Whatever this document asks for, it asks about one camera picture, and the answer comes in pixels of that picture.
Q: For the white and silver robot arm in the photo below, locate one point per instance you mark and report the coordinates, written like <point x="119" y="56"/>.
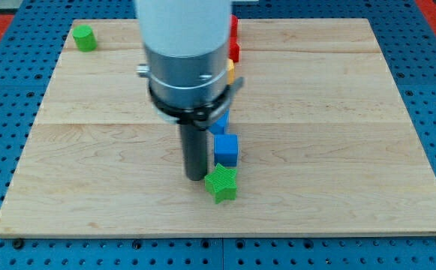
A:
<point x="186" y="44"/>

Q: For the green star block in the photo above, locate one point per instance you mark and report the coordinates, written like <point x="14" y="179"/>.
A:
<point x="221" y="183"/>

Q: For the red star block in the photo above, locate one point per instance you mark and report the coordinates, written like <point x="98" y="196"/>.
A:
<point x="234" y="49"/>

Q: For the red circle block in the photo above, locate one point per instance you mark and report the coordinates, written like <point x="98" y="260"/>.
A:
<point x="234" y="22"/>

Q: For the blue block behind rod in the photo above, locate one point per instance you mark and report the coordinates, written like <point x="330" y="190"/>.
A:
<point x="221" y="125"/>

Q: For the blue cube block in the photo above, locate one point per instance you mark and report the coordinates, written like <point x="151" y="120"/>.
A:
<point x="226" y="149"/>

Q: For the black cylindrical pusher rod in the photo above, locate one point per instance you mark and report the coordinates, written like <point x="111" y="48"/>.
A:
<point x="194" y="149"/>

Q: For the yellow block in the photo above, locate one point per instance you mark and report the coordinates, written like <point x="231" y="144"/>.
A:
<point x="230" y="71"/>

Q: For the wooden board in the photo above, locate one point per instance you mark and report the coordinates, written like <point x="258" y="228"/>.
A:
<point x="326" y="146"/>

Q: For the green cylinder block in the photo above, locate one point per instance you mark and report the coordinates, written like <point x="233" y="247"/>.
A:
<point x="84" y="38"/>

